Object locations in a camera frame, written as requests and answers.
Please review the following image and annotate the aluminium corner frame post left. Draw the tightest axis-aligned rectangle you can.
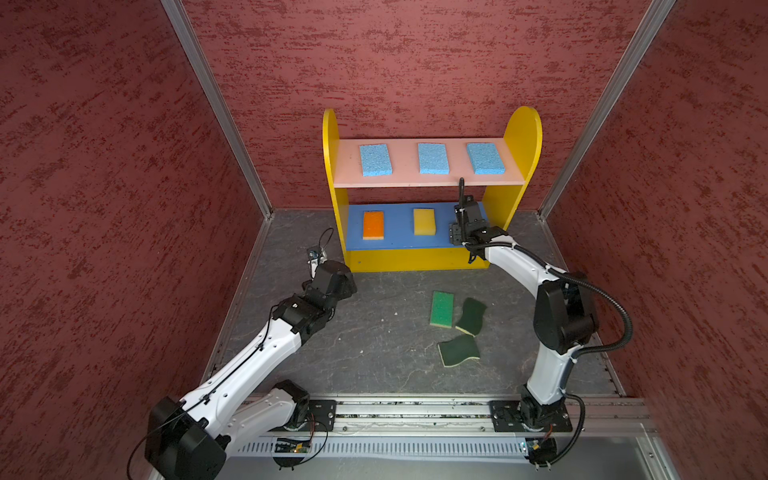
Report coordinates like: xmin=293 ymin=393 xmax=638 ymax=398
xmin=160 ymin=0 xmax=274 ymax=221

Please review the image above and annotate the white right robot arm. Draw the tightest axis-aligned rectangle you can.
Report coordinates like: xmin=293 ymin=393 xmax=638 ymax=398
xmin=450 ymin=220 xmax=634 ymax=431

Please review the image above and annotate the aluminium corner frame post right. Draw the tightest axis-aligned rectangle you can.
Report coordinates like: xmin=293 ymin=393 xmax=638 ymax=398
xmin=538 ymin=0 xmax=676 ymax=222

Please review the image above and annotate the blue sponge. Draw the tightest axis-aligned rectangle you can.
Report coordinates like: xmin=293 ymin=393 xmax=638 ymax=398
xmin=466 ymin=143 xmax=506 ymax=175
xmin=417 ymin=143 xmax=450 ymax=175
xmin=359 ymin=144 xmax=393 ymax=177

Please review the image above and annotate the orange sponge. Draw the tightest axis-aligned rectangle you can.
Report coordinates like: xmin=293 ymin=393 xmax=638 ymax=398
xmin=362 ymin=211 xmax=385 ymax=241

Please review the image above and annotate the dark green curved sponge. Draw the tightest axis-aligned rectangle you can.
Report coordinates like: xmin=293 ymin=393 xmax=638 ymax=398
xmin=437 ymin=334 xmax=480 ymax=368
xmin=455 ymin=298 xmax=487 ymax=337

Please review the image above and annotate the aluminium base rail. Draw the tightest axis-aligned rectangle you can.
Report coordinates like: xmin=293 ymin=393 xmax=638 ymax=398
xmin=149 ymin=392 xmax=661 ymax=480

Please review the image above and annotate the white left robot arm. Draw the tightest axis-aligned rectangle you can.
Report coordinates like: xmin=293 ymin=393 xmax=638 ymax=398
xmin=137 ymin=294 xmax=339 ymax=479

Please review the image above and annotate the aluminium corner frame post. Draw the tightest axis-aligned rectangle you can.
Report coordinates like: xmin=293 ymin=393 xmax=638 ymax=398
xmin=538 ymin=0 xmax=676 ymax=222
xmin=160 ymin=0 xmax=274 ymax=221

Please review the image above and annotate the green yellow scrub sponge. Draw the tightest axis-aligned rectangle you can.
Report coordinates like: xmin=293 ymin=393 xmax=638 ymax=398
xmin=429 ymin=291 xmax=454 ymax=329

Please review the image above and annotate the yellow wooden shelf unit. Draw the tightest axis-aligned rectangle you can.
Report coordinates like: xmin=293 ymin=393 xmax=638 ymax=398
xmin=322 ymin=106 xmax=543 ymax=273

